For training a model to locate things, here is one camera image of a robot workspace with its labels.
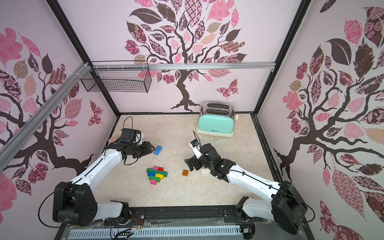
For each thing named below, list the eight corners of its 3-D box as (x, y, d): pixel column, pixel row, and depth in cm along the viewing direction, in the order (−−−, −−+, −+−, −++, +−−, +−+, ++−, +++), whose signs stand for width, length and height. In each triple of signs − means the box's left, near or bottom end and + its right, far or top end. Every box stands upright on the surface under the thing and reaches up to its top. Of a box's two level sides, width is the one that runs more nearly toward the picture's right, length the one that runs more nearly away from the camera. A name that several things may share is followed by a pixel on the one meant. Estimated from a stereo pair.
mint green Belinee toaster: (196, 136, 107) (196, 120, 94) (196, 118, 119) (196, 101, 105) (232, 137, 107) (237, 120, 94) (228, 118, 119) (232, 101, 106)
